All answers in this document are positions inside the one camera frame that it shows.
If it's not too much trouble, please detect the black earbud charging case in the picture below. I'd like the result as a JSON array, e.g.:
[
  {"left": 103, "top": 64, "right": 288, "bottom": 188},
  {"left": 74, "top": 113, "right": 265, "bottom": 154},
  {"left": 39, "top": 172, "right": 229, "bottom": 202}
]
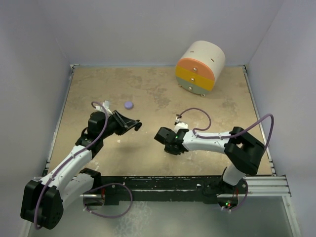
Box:
[{"left": 134, "top": 122, "right": 142, "bottom": 131}]

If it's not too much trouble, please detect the aluminium frame rail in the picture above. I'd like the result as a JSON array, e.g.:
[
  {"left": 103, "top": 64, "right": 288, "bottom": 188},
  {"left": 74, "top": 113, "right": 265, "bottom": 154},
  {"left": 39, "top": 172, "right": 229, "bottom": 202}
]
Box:
[{"left": 33, "top": 174, "right": 292, "bottom": 198}]

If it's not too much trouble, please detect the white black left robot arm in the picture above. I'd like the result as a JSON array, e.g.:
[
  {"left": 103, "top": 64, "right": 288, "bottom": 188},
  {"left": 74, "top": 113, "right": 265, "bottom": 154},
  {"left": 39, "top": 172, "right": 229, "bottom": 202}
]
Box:
[{"left": 20, "top": 111, "right": 142, "bottom": 230}]

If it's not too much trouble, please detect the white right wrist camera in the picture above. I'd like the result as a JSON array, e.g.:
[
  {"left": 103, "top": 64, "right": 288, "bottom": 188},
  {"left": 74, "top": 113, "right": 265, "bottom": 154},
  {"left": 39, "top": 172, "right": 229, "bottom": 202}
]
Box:
[{"left": 173, "top": 114, "right": 188, "bottom": 133}]

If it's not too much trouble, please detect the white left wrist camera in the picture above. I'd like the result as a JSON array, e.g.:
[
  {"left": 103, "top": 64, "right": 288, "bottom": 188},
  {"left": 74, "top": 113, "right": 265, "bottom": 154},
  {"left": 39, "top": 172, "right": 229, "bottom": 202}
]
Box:
[{"left": 96, "top": 100, "right": 112, "bottom": 115}]

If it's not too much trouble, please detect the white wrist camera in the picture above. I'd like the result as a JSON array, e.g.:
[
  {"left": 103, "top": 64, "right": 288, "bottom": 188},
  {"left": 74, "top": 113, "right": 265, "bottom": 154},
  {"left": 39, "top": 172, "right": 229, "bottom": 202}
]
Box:
[
  {"left": 96, "top": 100, "right": 112, "bottom": 115},
  {"left": 173, "top": 114, "right": 188, "bottom": 133}
]

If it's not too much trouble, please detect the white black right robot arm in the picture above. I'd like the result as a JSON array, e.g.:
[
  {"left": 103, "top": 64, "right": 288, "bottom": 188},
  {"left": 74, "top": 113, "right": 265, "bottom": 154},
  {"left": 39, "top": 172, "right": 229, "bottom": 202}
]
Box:
[{"left": 154, "top": 126, "right": 265, "bottom": 193}]

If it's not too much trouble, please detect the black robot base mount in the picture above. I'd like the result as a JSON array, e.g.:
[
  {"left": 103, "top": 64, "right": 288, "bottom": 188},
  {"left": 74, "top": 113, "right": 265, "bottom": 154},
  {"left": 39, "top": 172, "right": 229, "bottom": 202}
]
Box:
[{"left": 80, "top": 168, "right": 248, "bottom": 207}]

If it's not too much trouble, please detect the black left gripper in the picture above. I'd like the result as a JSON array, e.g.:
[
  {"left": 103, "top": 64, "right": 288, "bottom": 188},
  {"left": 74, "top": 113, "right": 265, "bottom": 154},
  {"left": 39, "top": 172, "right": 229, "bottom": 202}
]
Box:
[{"left": 99, "top": 110, "right": 137, "bottom": 139}]

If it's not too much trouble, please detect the round three-drawer storage box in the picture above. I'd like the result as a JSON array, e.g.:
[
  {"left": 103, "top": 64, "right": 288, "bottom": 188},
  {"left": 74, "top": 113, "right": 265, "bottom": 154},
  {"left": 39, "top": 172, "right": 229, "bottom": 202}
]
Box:
[{"left": 175, "top": 40, "right": 226, "bottom": 97}]

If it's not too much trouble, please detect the purple earbud charging case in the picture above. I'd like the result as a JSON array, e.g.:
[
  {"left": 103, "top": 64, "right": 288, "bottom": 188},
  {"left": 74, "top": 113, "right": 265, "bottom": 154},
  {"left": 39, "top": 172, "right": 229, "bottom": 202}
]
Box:
[{"left": 124, "top": 101, "right": 134, "bottom": 110}]

